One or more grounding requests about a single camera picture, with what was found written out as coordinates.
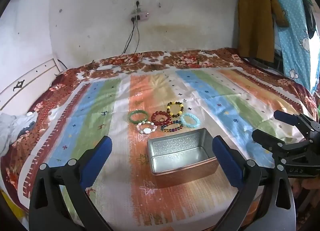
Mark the blue printed hanging cloth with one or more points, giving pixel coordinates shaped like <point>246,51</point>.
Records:
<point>292,33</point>

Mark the wall socket with plug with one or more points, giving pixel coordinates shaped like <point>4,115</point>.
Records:
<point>137,3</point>

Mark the grey crumpled clothing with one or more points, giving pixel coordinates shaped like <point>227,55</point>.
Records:
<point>10,131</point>

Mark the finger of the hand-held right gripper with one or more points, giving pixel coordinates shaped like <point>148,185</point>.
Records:
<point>287,117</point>
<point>267,139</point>

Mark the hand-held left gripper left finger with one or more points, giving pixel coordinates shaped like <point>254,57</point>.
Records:
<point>101,156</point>

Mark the striped printed blanket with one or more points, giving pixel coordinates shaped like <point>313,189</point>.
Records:
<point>100,101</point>

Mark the white power strip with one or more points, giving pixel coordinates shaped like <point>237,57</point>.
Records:
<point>143,16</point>

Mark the white headboard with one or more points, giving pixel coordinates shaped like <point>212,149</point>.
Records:
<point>25,83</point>

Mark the floral bedsheet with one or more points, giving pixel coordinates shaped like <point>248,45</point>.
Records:
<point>175,58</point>

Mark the dark hanging garment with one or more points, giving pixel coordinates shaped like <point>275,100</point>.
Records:
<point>310,16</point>

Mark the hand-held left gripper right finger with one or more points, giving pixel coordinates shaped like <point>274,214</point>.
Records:
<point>225,161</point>

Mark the green jade bangle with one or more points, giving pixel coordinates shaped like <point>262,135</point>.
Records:
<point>130,118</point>

